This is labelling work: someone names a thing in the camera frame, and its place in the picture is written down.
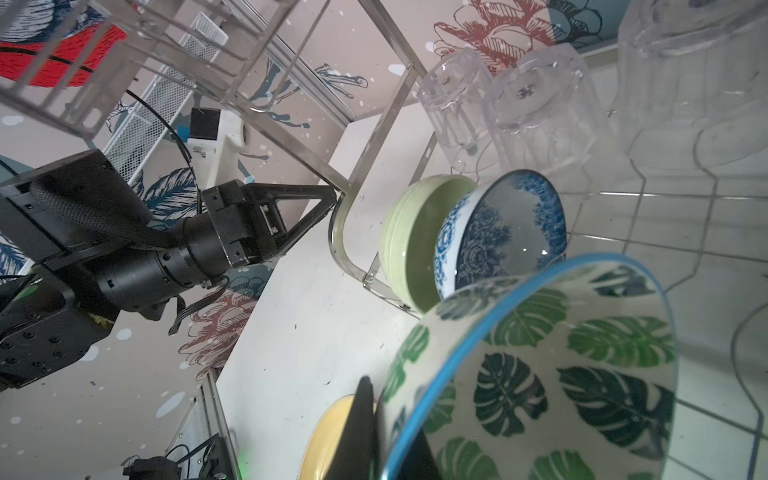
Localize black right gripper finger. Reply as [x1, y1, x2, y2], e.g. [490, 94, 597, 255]
[325, 376, 379, 480]

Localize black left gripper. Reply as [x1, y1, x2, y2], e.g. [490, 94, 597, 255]
[89, 181, 337, 312]

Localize yellow plate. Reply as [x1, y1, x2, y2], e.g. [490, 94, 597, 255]
[297, 395, 354, 480]

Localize light green bowl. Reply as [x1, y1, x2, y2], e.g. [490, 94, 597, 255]
[378, 175, 476, 314]

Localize green leaf patterned bowl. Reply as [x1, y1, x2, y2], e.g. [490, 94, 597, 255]
[375, 254, 678, 479]

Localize blue white patterned bowl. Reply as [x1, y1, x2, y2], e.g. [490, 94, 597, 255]
[434, 169, 567, 299]

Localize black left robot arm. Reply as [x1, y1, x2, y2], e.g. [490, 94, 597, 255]
[1, 149, 337, 389]

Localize silver two-tier dish rack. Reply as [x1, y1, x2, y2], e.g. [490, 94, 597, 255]
[1, 1, 767, 479]

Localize clear drinking glass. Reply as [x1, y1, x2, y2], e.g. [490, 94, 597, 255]
[616, 1, 767, 170]
[417, 48, 498, 174]
[482, 44, 621, 195]

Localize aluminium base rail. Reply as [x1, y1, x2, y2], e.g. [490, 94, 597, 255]
[119, 371, 247, 480]

